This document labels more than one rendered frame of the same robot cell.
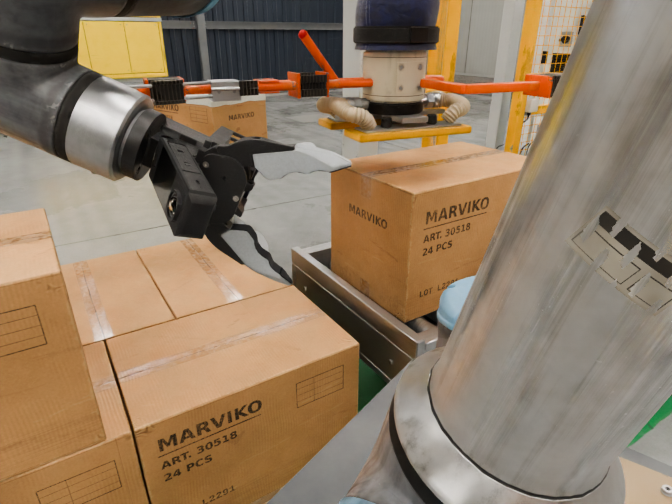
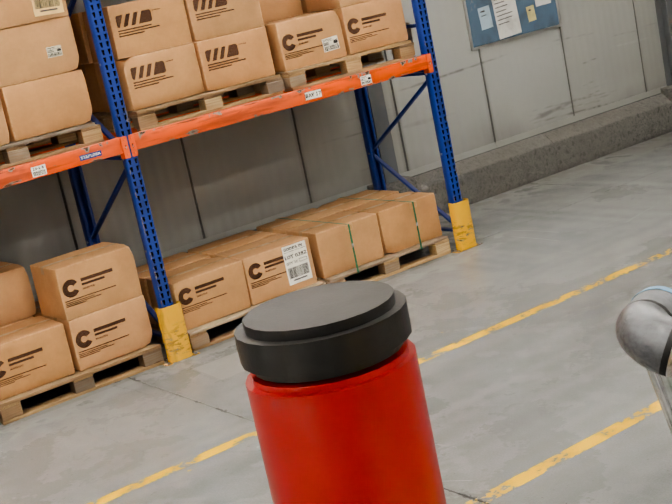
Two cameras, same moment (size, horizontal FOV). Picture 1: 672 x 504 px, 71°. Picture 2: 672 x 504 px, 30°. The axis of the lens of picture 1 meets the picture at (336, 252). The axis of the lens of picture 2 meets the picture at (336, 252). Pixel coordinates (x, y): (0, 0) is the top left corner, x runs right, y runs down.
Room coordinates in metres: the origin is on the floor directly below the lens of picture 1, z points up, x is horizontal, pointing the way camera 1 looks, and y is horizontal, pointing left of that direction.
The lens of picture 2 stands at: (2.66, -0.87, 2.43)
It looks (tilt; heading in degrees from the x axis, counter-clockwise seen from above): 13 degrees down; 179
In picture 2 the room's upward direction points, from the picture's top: 12 degrees counter-clockwise
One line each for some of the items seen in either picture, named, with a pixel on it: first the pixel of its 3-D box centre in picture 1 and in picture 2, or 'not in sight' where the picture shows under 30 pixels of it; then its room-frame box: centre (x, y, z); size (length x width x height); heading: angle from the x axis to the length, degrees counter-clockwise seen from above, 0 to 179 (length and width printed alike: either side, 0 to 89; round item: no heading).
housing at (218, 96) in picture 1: (224, 90); not in sight; (1.19, 0.27, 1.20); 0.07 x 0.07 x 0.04; 23
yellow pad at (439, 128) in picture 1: (409, 125); not in sight; (1.28, -0.20, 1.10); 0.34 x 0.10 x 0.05; 113
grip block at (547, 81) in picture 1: (549, 85); not in sight; (1.25, -0.54, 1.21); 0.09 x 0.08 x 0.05; 23
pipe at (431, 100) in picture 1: (392, 105); not in sight; (1.37, -0.16, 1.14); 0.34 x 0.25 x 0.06; 113
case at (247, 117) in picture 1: (208, 126); not in sight; (2.92, 0.78, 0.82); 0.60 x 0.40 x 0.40; 52
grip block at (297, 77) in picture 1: (308, 84); not in sight; (1.27, 0.07, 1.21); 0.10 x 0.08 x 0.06; 23
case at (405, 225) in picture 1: (436, 220); not in sight; (1.50, -0.34, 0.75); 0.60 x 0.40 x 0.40; 123
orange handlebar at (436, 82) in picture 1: (346, 87); not in sight; (1.18, -0.02, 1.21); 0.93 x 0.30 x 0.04; 113
